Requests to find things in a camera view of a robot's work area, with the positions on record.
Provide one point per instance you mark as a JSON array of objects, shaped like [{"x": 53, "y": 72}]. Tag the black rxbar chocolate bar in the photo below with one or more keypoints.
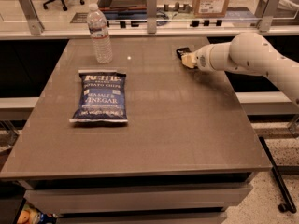
[{"x": 182, "y": 51}]

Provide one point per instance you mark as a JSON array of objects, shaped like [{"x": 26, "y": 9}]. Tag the blue kettle chips bag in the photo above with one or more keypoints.
[{"x": 102, "y": 97}]

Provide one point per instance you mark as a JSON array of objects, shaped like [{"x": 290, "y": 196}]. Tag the cardboard box with label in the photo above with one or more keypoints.
[{"x": 209, "y": 8}]

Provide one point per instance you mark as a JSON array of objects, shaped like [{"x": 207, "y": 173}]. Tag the right metal glass bracket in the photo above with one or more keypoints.
[{"x": 266, "y": 14}]

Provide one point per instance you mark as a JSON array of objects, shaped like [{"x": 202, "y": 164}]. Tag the snack bin with fruit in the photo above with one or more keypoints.
[{"x": 30, "y": 215}]

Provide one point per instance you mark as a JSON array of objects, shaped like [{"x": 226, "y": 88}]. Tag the metal glass bracket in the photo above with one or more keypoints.
[
  {"x": 266, "y": 14},
  {"x": 34, "y": 23},
  {"x": 151, "y": 16}
]

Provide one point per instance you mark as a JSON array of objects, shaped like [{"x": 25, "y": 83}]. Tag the grey table drawer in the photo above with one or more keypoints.
[{"x": 143, "y": 198}]

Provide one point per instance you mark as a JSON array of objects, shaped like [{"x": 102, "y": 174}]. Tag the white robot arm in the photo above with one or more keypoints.
[{"x": 248, "y": 54}]

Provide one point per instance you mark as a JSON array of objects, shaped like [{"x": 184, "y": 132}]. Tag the black floor bar with wheel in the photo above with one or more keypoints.
[{"x": 278, "y": 171}]

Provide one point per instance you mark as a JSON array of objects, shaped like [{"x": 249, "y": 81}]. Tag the clear plastic water bottle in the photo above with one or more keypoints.
[{"x": 97, "y": 24}]

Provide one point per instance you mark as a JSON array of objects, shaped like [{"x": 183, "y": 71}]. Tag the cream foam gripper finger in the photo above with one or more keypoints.
[{"x": 189, "y": 60}]

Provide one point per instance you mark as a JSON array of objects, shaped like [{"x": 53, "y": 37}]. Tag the middle metal glass bracket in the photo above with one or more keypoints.
[{"x": 151, "y": 16}]

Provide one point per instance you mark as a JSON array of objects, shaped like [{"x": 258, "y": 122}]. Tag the left metal glass bracket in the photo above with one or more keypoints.
[{"x": 34, "y": 23}]

